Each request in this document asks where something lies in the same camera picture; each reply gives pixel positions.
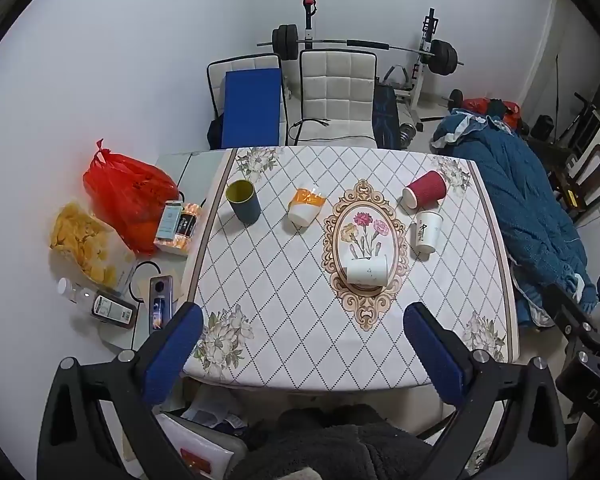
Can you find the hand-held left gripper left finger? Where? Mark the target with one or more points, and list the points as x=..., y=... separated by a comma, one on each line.
x=176, y=355

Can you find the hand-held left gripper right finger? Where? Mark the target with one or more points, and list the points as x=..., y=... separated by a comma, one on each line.
x=432, y=355

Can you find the plain white paper cup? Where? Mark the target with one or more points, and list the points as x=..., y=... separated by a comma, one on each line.
x=366, y=271

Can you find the white printed paper cup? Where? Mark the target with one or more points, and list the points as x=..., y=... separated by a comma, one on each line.
x=426, y=232

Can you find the red corrugated paper cup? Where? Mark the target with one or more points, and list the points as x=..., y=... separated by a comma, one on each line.
x=425, y=191

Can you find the dark green plastic cup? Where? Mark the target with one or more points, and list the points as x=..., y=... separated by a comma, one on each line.
x=243, y=202

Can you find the orange and white cup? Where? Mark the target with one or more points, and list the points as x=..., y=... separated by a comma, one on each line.
x=305, y=206

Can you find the smartphone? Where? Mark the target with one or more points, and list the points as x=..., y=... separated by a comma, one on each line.
x=160, y=305

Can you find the dark jar with label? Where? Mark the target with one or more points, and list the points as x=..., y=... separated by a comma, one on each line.
x=112, y=310

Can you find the white box with red label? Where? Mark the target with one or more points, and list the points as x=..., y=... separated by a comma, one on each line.
x=200, y=452

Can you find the orange and white box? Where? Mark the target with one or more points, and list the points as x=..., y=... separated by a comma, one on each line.
x=172, y=247

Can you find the clear plastic bottle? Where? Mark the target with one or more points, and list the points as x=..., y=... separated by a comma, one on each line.
x=75, y=294

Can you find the dark wooden chair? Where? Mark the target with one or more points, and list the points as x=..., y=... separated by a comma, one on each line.
x=597, y=170

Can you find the floral printed tablecloth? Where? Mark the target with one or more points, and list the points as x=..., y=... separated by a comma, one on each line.
x=280, y=280

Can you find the black can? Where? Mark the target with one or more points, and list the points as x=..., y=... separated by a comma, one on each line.
x=185, y=224

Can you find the light blue small box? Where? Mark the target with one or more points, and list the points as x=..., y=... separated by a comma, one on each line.
x=169, y=220

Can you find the blue quilted coat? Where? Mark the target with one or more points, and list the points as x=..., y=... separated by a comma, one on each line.
x=515, y=195

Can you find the dark fleece clothing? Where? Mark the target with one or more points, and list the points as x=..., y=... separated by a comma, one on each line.
x=330, y=445

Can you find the bag of yellow chips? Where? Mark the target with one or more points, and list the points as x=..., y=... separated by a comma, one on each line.
x=82, y=240

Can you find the red plastic bag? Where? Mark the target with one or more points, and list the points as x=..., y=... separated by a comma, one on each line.
x=125, y=195

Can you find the black exercise stand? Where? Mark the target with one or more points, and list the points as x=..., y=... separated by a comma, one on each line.
x=582, y=120

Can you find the glass side table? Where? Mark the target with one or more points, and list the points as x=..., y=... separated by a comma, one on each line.
x=200, y=166

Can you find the dumbbell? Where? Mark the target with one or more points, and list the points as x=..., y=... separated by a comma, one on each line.
x=409, y=134

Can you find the dark blue printed board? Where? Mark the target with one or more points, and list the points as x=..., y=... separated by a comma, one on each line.
x=386, y=115

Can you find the blue mat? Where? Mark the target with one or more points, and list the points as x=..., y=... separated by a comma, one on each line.
x=252, y=107

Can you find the white weight bench rack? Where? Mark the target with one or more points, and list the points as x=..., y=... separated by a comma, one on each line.
x=420, y=80

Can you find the white padded chair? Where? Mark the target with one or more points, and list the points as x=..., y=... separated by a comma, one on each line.
x=217, y=75
x=337, y=95

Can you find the barbell with black plates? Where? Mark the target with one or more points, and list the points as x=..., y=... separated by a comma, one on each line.
x=285, y=40

